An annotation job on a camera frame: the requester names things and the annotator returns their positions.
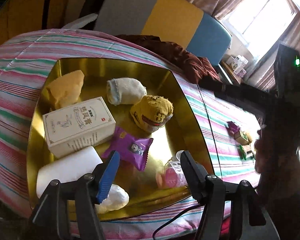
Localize wooden side table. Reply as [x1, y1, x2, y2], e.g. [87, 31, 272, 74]
[220, 61, 242, 86]

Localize grey yellow blue headboard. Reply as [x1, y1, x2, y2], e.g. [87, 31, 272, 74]
[94, 0, 232, 66]

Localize dark red blanket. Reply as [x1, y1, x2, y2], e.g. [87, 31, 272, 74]
[117, 35, 221, 84]

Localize white herbal cream box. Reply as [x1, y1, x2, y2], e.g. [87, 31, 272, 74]
[43, 96, 116, 159]

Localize boxes on side table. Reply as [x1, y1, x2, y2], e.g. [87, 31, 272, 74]
[226, 55, 248, 77]

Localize gold metal tray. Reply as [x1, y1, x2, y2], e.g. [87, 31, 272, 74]
[26, 58, 213, 221]

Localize white sock ball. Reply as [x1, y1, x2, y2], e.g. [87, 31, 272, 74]
[106, 77, 147, 106]

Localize wooden wardrobe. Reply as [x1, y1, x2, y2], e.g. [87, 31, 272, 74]
[0, 0, 85, 45]

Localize yellow patterned sock ball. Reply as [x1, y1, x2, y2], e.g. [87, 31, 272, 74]
[130, 95, 173, 133]

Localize purple snack packet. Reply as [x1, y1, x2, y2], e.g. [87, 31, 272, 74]
[102, 126, 153, 172]
[227, 121, 240, 134]

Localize small green white box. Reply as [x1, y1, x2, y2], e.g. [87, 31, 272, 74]
[234, 131, 249, 145]

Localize black cable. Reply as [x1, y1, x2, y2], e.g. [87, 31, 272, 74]
[152, 203, 204, 240]

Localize pink hair roller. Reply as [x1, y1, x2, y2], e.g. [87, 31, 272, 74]
[156, 150, 187, 189]

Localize striped bed sheet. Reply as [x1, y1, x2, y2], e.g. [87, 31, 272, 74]
[0, 28, 262, 240]

